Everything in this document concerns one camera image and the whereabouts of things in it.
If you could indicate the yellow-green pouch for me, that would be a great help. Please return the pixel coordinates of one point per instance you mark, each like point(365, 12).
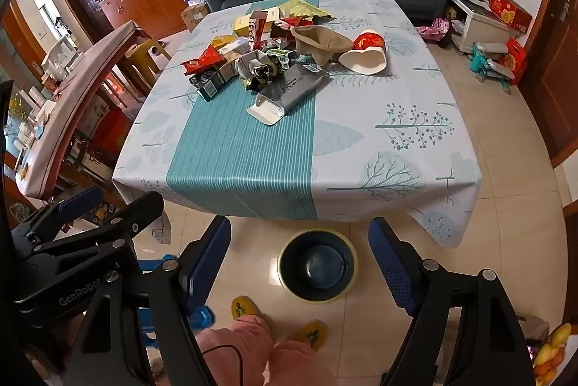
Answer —
point(302, 8)

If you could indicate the red gift bag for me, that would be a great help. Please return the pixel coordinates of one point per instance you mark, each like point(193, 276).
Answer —
point(517, 60)

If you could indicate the red gift box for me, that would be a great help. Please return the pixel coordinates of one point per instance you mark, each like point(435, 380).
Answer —
point(510, 11)

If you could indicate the grey carton with white insert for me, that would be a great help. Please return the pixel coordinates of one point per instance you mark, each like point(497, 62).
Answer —
point(298, 85)

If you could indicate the red gold-print packet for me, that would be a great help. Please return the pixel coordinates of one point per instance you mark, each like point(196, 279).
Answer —
point(289, 27)

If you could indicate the yellow slipper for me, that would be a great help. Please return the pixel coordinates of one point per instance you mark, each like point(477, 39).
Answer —
point(244, 307)
point(311, 334)

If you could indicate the yellow plastic stool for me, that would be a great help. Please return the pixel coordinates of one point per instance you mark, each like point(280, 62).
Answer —
point(144, 56)

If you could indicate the white side table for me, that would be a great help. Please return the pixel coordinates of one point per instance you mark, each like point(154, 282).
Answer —
point(478, 24)

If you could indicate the brown cardboard box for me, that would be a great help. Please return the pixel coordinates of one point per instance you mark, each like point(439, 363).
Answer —
point(195, 16)

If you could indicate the pink covered round table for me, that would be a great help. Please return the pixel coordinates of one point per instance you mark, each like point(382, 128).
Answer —
point(76, 106)

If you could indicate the teal toy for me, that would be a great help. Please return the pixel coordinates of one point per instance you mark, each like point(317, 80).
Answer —
point(487, 63)

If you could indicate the brown paper bowl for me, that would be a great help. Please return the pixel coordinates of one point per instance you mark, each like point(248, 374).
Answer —
point(318, 42)

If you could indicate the red stick packet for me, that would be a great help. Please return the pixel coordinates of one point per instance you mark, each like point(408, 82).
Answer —
point(257, 33)

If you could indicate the brown wooden door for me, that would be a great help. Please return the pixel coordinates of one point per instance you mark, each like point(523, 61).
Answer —
point(551, 74)

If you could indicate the yellow snack packet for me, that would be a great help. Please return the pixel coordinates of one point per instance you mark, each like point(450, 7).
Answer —
point(221, 41)

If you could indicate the fruit pile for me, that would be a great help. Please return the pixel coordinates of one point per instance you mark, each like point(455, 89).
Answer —
point(548, 350)

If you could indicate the blue plastic stool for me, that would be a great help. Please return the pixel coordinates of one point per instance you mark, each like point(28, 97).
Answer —
point(153, 268)

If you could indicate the pink bag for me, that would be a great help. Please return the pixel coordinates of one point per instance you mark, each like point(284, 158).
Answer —
point(433, 29)

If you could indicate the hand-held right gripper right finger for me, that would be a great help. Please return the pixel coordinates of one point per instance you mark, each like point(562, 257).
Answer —
point(390, 268)

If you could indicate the cream paper box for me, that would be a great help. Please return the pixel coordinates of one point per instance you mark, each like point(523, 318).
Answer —
point(248, 23)

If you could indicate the crumpled black and white paper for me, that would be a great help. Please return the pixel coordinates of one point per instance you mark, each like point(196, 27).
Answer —
point(257, 67)

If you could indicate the red paper bucket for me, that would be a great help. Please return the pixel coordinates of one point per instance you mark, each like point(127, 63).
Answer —
point(368, 51)

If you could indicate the dark round trash bin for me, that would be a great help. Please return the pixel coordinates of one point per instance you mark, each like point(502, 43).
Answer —
point(318, 268)

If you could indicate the leaf print tablecloth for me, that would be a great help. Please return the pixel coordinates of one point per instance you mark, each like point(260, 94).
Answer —
point(253, 151)

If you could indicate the dark green box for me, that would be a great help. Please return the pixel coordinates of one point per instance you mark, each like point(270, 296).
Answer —
point(212, 85)

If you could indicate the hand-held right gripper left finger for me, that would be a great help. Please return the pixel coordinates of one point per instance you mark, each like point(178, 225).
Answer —
point(210, 259)

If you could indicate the red snack bag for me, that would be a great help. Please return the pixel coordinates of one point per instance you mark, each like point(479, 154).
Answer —
point(205, 61)

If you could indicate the person's left leg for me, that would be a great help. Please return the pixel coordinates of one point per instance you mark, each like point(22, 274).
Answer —
point(235, 359)

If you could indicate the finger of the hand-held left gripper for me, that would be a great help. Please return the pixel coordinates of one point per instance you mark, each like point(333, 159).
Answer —
point(135, 210)
point(81, 200)

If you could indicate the person's right leg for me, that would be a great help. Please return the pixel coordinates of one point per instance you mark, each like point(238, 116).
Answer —
point(298, 365)

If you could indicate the person's leg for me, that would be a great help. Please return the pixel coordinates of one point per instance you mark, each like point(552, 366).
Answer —
point(298, 365)
point(235, 359)

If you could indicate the green and white flattened carton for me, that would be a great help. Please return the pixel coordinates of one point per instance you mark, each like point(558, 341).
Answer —
point(284, 56)

